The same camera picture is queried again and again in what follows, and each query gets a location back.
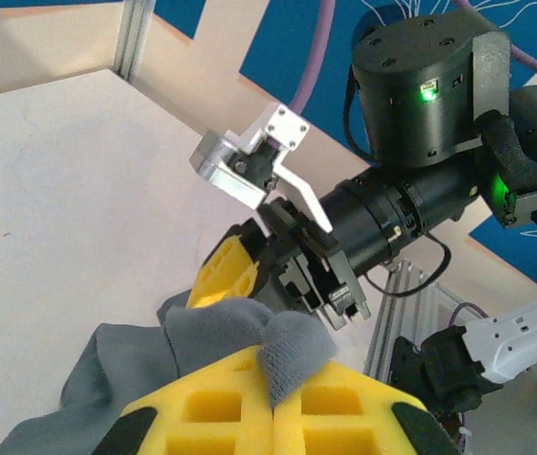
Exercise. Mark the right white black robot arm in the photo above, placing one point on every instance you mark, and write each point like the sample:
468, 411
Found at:
520, 341

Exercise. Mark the aluminium corner post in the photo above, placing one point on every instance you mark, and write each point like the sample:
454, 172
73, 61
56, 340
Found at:
133, 38

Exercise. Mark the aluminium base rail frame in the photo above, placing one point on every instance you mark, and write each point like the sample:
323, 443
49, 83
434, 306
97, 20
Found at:
401, 308

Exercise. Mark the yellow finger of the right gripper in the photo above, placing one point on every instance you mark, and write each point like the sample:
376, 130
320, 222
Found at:
221, 275

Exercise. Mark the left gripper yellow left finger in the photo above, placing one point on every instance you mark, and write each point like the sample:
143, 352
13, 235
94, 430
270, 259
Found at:
211, 426

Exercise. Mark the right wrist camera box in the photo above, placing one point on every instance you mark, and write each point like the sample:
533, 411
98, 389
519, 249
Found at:
230, 166

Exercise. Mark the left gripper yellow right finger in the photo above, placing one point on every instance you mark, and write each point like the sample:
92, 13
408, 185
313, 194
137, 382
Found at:
344, 426

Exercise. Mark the grey t-shirt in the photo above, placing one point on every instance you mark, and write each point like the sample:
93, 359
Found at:
121, 369

